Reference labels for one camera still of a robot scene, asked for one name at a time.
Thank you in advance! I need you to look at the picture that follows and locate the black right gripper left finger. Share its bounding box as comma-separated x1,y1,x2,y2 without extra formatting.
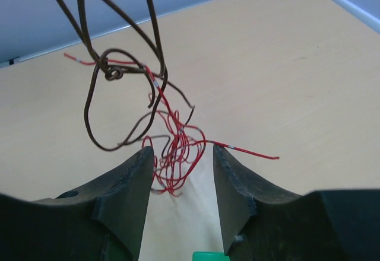
1,147,154,260

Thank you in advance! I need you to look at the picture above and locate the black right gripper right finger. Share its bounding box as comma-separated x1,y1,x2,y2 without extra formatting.
213,146,379,260

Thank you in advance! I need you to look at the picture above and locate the near green plastic bin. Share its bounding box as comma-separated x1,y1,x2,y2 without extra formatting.
192,252,230,261

